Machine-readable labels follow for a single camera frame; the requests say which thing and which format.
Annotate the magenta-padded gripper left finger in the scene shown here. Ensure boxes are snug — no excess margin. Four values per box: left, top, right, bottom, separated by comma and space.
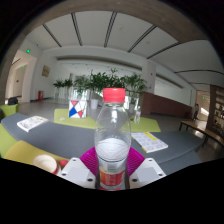
57, 147, 101, 190

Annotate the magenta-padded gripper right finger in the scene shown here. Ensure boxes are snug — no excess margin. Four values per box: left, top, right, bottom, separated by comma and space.
125, 147, 167, 190

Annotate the clear red-capped water bottle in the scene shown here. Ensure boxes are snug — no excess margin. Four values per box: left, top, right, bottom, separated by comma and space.
93, 87, 133, 191

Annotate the white booklet with yellow tab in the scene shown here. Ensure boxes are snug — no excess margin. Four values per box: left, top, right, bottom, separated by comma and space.
130, 131, 170, 154

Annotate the red floral mug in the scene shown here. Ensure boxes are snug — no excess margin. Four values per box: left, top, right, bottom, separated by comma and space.
32, 154, 63, 176

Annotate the small clear plastic bottle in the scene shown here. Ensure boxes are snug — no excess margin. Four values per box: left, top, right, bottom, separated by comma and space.
133, 105, 143, 125

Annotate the white red blue cube box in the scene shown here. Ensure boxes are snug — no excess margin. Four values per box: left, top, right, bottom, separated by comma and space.
68, 98, 89, 120

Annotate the white printed magazine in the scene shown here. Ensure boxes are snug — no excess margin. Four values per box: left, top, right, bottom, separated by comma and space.
16, 115, 50, 133

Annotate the long wooden bench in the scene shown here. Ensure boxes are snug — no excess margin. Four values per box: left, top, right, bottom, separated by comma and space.
178, 119, 224, 148

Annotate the person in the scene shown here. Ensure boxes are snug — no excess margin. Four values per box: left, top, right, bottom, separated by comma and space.
192, 103, 200, 121

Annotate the wooden shelf unit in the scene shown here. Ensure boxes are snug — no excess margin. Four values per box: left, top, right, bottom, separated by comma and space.
205, 84, 224, 138

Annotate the row of green potted plants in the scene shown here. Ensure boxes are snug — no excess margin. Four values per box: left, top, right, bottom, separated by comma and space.
52, 67, 148, 109

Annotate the dark chair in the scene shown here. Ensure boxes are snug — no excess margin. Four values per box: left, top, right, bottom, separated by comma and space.
7, 97, 20, 106

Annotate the framed wall picture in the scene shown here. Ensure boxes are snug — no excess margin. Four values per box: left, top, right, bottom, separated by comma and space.
41, 64, 52, 79

